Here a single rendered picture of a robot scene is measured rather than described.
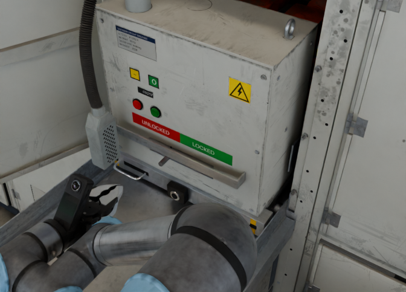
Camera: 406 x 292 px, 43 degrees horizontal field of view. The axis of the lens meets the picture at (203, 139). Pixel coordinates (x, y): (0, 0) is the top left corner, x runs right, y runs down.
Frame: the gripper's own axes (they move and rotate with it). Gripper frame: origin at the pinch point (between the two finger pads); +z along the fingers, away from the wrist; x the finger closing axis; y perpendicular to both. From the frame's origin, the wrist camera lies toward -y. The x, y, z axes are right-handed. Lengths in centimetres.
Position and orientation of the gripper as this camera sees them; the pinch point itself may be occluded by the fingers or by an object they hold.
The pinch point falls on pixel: (118, 185)
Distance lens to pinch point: 119.8
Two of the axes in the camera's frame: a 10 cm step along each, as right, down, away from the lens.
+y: -1.3, 8.6, 5.0
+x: 8.3, 3.6, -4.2
